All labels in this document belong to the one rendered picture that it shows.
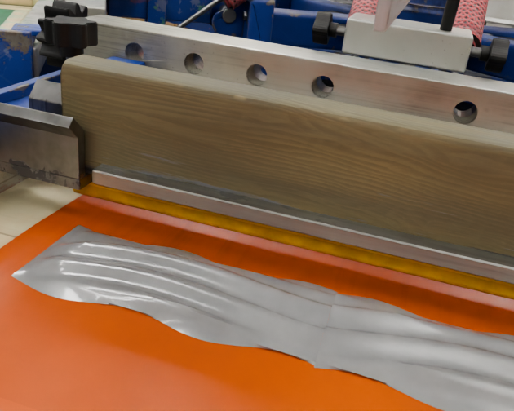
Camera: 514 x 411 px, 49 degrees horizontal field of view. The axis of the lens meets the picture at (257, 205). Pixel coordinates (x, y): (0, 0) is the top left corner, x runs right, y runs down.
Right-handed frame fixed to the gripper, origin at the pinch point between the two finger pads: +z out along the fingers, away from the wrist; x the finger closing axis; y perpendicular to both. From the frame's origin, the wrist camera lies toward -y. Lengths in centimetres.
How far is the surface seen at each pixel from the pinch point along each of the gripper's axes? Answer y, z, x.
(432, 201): -4.0, 10.4, 1.3
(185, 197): 10.8, 13.1, 2.2
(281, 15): 21, 10, -69
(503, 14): -61, 32, -412
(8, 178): 25.5, 15.8, 0.0
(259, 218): 5.8, 13.3, 2.3
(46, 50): 37.1, 11.5, -22.6
